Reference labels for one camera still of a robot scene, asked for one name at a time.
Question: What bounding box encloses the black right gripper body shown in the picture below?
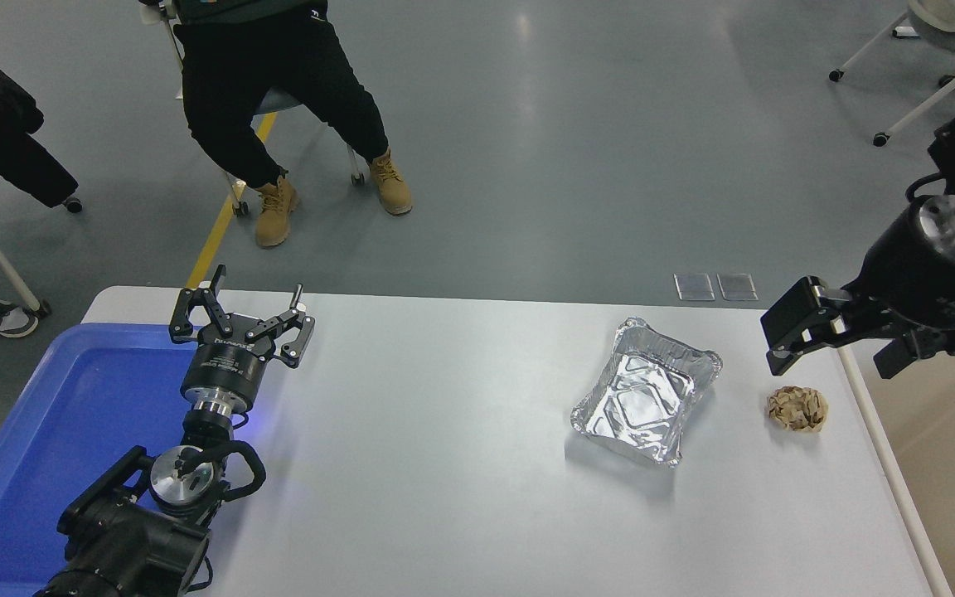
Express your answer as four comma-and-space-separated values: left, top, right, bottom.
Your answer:
842, 201, 955, 334

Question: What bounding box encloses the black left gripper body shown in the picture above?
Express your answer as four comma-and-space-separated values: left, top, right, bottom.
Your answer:
182, 328, 276, 410

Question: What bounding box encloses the silver foil tray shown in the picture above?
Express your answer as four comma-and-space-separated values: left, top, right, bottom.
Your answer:
570, 317, 724, 468

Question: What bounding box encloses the grey floor plate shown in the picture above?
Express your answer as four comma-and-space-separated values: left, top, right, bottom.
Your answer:
717, 273, 759, 302
674, 273, 715, 302

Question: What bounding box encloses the crumpled tan paper ball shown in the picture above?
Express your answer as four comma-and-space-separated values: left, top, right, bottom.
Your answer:
766, 386, 830, 434

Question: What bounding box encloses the large pale bin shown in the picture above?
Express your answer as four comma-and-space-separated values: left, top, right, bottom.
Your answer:
838, 323, 955, 597

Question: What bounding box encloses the blue plastic tray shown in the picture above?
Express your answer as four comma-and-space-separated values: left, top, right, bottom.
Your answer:
0, 323, 279, 591

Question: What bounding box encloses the white rolling chair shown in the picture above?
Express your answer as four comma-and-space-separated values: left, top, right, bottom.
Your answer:
828, 0, 955, 148
0, 166, 85, 320

